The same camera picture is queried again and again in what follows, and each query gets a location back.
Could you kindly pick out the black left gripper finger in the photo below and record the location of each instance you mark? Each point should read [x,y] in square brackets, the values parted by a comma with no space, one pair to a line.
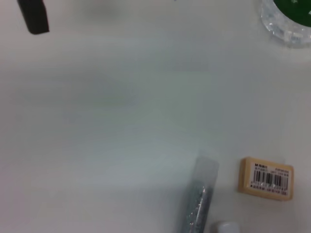
[36,17]

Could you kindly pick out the grey glitter marker pen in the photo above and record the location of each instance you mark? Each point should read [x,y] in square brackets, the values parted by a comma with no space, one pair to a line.
[200,194]

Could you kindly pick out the clear plastic water bottle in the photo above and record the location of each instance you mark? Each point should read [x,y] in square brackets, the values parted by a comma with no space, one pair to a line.
[281,21]

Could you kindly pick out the beige eraser with barcode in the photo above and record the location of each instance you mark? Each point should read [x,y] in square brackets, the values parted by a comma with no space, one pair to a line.
[266,179]

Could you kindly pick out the green pen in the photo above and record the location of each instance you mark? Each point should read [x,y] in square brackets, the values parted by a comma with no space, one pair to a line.
[226,228]

